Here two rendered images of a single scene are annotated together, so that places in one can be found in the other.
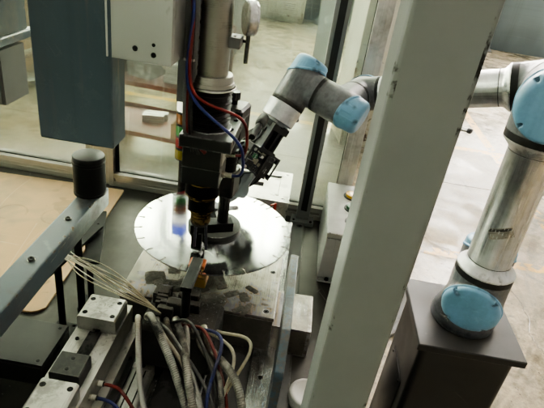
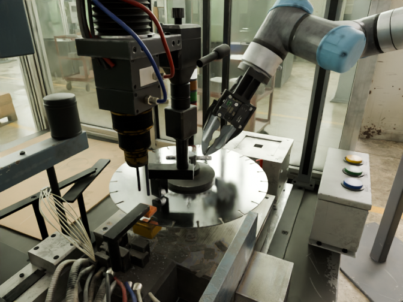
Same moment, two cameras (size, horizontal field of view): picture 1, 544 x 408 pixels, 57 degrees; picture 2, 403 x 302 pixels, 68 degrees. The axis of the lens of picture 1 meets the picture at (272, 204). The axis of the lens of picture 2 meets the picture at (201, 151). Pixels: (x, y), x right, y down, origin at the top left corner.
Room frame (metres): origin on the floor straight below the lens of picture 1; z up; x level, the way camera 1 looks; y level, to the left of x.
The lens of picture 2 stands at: (0.41, -0.13, 1.27)
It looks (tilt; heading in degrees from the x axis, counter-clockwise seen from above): 25 degrees down; 24
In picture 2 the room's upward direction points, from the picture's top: straight up
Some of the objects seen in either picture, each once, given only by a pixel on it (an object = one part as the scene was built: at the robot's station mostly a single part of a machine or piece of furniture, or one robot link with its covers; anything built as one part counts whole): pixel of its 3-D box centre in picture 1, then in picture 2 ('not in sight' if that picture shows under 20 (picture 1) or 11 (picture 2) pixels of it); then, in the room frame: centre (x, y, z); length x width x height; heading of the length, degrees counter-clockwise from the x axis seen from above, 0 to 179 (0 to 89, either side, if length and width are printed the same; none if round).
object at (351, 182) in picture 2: not in sight; (352, 185); (1.10, -0.22, 0.90); 0.04 x 0.04 x 0.02
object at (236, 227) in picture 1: (214, 222); (189, 171); (0.90, 0.11, 0.96); 0.11 x 0.11 x 0.03
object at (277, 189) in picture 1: (255, 206); (256, 166); (1.23, 0.04, 0.82); 0.18 x 0.18 x 0.15; 88
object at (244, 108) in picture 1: (230, 146); (179, 78); (0.83, 0.09, 1.17); 0.06 x 0.05 x 0.20; 169
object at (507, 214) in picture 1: (510, 207); not in sight; (0.86, -0.45, 1.12); 0.15 x 0.12 x 0.55; 155
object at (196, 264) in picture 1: (192, 284); (132, 233); (0.70, 0.12, 0.95); 0.10 x 0.03 x 0.07; 178
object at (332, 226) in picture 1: (342, 231); (340, 195); (1.17, -0.20, 0.82); 0.28 x 0.11 x 0.15; 178
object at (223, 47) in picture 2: (249, 124); (204, 54); (0.86, 0.06, 1.21); 0.08 x 0.06 x 0.03; 178
